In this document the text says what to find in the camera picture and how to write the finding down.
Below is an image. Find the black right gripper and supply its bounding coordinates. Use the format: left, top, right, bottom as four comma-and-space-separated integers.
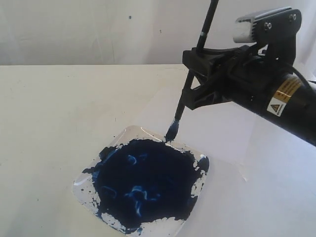
182, 46, 274, 110

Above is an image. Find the black paintbrush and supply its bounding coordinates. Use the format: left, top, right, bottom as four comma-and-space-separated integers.
165, 0, 219, 143

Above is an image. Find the white square paint plate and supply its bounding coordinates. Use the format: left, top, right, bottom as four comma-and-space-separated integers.
73, 125, 209, 237

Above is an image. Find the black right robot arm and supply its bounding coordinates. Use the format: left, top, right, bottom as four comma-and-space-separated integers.
181, 45, 316, 145

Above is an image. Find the white paper sheet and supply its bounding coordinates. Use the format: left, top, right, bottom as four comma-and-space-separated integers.
133, 88, 258, 183

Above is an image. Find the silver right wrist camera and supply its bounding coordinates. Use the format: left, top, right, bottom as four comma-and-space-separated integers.
233, 7, 302, 65

